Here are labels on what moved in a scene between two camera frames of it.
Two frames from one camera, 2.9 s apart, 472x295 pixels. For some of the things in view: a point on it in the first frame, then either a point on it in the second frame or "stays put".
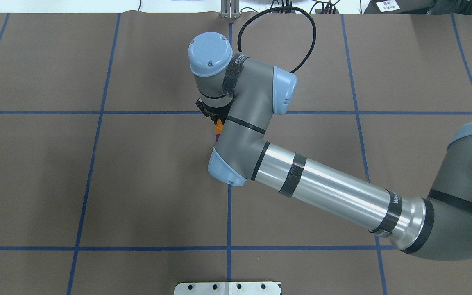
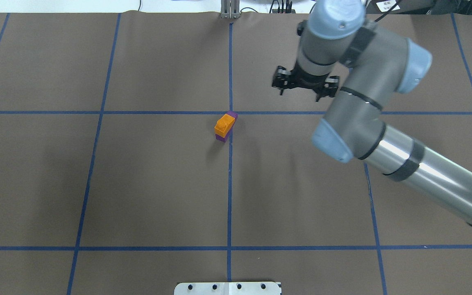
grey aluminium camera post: [230, 9] stays put
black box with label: [398, 7] stays put
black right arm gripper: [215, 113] → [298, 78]
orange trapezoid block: [219, 126] stays put
